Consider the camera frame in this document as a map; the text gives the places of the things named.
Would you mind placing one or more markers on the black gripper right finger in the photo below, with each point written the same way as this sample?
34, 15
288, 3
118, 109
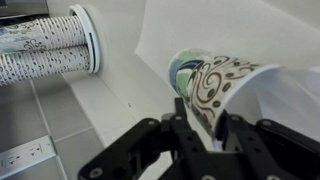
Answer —
266, 150

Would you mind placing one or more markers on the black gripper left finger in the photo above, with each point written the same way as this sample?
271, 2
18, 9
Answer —
146, 146

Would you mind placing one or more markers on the patterned paper cup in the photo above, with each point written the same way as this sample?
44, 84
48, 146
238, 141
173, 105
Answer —
213, 83

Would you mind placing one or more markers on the tall paper cup stack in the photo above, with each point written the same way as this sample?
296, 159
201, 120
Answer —
46, 63

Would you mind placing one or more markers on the short paper cup stack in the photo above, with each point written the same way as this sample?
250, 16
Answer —
50, 33

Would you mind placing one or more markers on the white wall outlet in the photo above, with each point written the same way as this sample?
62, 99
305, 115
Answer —
23, 155

